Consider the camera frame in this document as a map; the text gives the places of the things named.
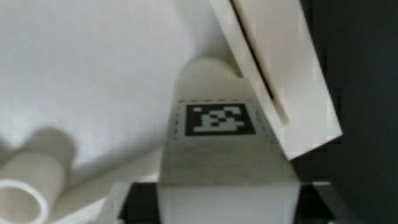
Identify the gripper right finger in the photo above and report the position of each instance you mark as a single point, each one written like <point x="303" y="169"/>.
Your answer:
<point x="336" y="204"/>

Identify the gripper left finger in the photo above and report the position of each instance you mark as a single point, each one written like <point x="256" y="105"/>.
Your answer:
<point x="109" y="216"/>

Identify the white table leg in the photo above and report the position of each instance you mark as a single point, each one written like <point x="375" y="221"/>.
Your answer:
<point x="228" y="183"/>

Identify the white square table top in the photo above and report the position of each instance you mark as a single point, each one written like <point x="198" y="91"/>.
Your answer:
<point x="91" y="56"/>

